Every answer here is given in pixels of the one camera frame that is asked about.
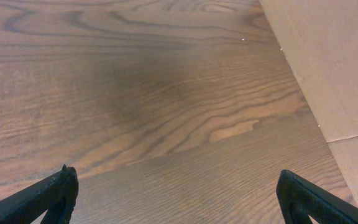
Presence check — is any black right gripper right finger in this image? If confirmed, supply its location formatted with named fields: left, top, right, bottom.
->
left=276, top=170, right=358, bottom=224

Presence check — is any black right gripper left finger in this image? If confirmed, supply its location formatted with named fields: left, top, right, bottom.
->
left=0, top=166, right=79, bottom=224

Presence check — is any brown cardboard box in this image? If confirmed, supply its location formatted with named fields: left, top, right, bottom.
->
left=262, top=0, right=358, bottom=206

